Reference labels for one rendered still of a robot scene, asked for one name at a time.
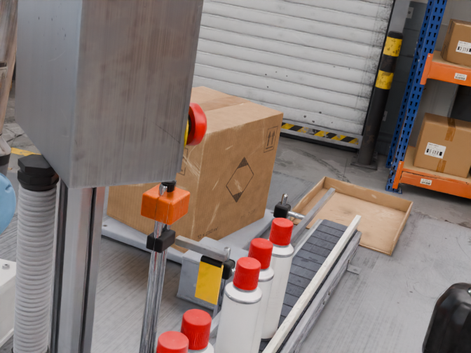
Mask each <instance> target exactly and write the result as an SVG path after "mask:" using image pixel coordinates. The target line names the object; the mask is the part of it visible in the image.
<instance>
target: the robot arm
mask: <svg viewBox="0 0 471 353"><path fill-rule="evenodd" d="M17 25H18V0H0V234H2V232H3V231H5V229H6V228H7V227H8V225H9V223H10V222H11V220H12V218H13V215H14V213H15V207H16V196H15V191H14V190H13V187H12V184H11V182H10V181H9V180H8V178H7V177H6V175H7V171H8V164H9V159H10V155H11V148H10V146H9V145H8V144H7V143H6V141H5V139H4V138H3V136H2V130H3V126H4V118H5V115H6V107H7V103H8V96H9V92H10V88H11V81H12V77H13V70H14V66H15V58H16V49H17Z"/></svg>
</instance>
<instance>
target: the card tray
mask: <svg viewBox="0 0 471 353"><path fill-rule="evenodd" d="M330 188H335V193H334V195H333V196H332V197H331V198H330V199H329V201H328V202H327V203H326V205H325V206H324V207H323V208H322V209H321V210H320V211H319V212H318V214H317V215H316V216H315V217H314V218H313V220H312V221H311V222H310V223H309V224H308V225H307V226H306V229H310V228H311V227H312V226H313V224H314V223H315V222H316V221H317V220H318V219H322V220H324V219H327V220H329V221H333V222H336V223H340V224H342V225H345V226H349V225H350V224H351V222H352V221H353V219H354V218H355V217H356V215H359V216H361V219H360V224H359V225H358V227H357V228H356V229H357V230H358V231H360V232H362V236H361V238H360V243H359V246H361V247H365V248H368V249H371V250H374V251H378V252H381V253H383V254H387V255H389V256H391V254H392V252H393V249H394V248H395V245H396V244H397V241H398V239H399V237H400V235H401V232H402V230H403V228H404V226H405V223H406V222H407V219H408V218H409V215H410V212H411V208H412V204H413V202H412V201H410V200H405V199H402V198H399V197H395V196H393V195H388V194H385V193H381V192H378V191H374V190H372V189H368V188H364V187H361V186H357V185H355V184H350V183H347V182H345V181H340V180H338V179H333V178H330V177H328V176H323V178H322V179H321V180H320V181H319V182H318V183H317V184H316V185H315V186H314V187H313V188H312V189H311V190H310V191H309V192H308V193H307V194H306V195H305V196H304V197H303V198H302V199H301V200H300V201H299V202H298V203H297V204H296V205H295V206H294V207H293V208H292V211H293V212H296V213H299V214H303V215H307V213H308V212H309V211H310V210H311V209H312V208H313V207H314V206H315V205H316V204H317V203H318V201H319V200H320V199H321V198H322V197H323V196H324V194H325V193H326V192H327V191H328V190H329V189H330ZM290 221H291V222H292V223H293V224H294V225H296V226H297V225H298V224H299V223H300V221H301V220H300V219H296V218H294V217H290Z"/></svg>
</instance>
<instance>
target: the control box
mask: <svg viewBox="0 0 471 353"><path fill-rule="evenodd" d="M203 1H204V0H18V25H17V49H16V73H15V121H16V123H17V124H18V125H19V126H20V127H21V128H22V130H23V131H24V132H25V134H26V135H27V136H28V137H29V139H30V140H31V141H32V143H33V144H34V145H35V147H37V149H38V150H39V151H40V153H41V154H42V155H43V157H44V158H45V159H46V160H47V161H48V163H49V164H50V166H51V167H52V168H53V169H54V170H55V171H56V173H57V174H58V176H59V177H60V178H61V180H63V182H64V183H65V184H66V185H67V187H68V188H72V189H77V188H94V187H103V186H120V185H130V184H147V183H156V182H165V181H173V180H175V178H176V173H178V172H181V168H182V158H183V152H184V147H185V146H186V141H187V137H188V128H189V124H188V115H189V106H190V100H191V90H192V85H193V75H194V69H195V63H196V53H197V47H198V37H199V32H200V22H201V17H202V11H203Z"/></svg>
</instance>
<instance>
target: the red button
mask: <svg viewBox="0 0 471 353"><path fill-rule="evenodd" d="M188 124H189V128H188V137H187V141H186V145H187V146H194V145H198V144H199V143H200V142H201V141H202V139H203V137H204V136H205V133H206V130H207V118H206V115H205V113H204V111H203V110H202V109H201V107H200V106H199V104H197V103H195V102H190V106H189V115H188Z"/></svg>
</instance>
